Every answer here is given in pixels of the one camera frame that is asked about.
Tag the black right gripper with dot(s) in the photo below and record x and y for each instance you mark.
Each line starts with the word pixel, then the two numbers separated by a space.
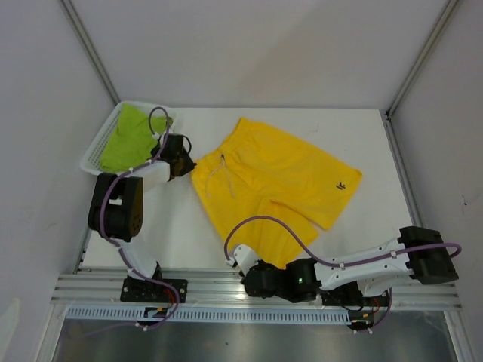
pixel 261 264

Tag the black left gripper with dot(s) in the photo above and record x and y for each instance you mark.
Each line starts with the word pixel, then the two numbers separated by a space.
pixel 189 166

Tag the yellow shorts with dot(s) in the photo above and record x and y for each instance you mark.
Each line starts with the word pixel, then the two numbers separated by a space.
pixel 274 189

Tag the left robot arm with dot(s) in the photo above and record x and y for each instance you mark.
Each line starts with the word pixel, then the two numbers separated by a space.
pixel 116 214

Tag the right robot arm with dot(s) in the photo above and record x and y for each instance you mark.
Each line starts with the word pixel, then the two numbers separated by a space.
pixel 417 254

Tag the green shorts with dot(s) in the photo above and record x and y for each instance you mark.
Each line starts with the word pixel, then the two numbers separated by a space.
pixel 131 142

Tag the white plastic basket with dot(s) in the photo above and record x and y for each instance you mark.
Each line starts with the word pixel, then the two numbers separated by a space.
pixel 90 163

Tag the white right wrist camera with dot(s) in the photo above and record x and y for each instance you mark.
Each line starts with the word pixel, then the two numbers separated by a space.
pixel 243 258

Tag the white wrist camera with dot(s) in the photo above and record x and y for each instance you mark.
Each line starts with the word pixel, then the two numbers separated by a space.
pixel 160 138
pixel 243 258

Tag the aluminium mounting rail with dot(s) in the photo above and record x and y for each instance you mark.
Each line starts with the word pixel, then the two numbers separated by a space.
pixel 223 289

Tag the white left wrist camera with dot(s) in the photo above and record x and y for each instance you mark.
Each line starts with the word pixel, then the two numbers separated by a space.
pixel 160 138

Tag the slotted cable duct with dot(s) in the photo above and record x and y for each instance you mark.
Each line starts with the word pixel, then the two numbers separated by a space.
pixel 204 314

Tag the left frame post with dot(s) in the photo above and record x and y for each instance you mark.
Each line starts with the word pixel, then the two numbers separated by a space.
pixel 81 32

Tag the frame post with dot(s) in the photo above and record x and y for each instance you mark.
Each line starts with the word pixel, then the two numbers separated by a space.
pixel 81 32
pixel 435 35

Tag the right frame post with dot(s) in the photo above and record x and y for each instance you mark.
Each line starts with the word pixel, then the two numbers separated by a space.
pixel 435 35

